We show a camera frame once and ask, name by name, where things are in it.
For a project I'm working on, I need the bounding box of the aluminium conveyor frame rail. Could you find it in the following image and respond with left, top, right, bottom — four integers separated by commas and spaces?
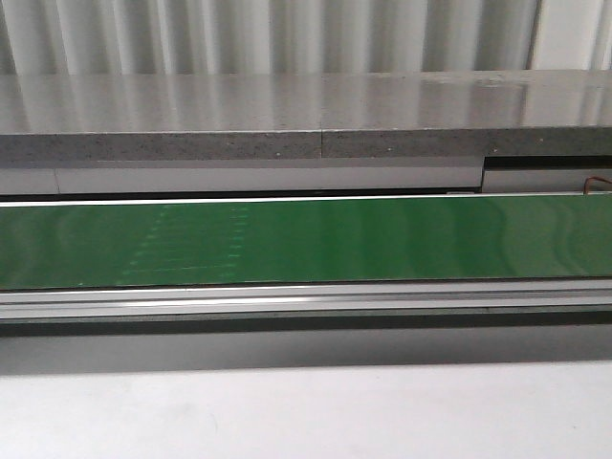
1, 279, 611, 319

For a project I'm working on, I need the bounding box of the green conveyor belt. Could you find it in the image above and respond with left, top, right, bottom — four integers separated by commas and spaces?
1, 194, 611, 291

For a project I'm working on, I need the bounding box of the grey stone countertop slab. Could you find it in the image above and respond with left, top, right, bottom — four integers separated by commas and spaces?
1, 71, 611, 163

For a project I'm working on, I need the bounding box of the red brown wire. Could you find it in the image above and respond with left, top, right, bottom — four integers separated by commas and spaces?
580, 176, 612, 196

